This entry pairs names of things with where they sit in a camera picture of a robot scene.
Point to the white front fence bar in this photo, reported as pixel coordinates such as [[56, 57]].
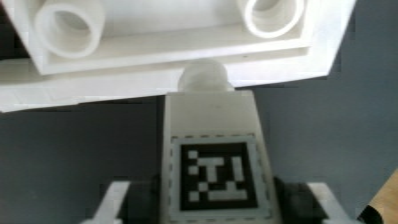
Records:
[[33, 91]]

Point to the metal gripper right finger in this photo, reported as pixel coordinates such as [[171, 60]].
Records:
[[310, 206]]

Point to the white table leg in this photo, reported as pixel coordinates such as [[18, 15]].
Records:
[[217, 189]]

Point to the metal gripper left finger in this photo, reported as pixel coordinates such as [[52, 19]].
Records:
[[127, 205]]

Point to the white square table top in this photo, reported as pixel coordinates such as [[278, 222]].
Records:
[[89, 35]]

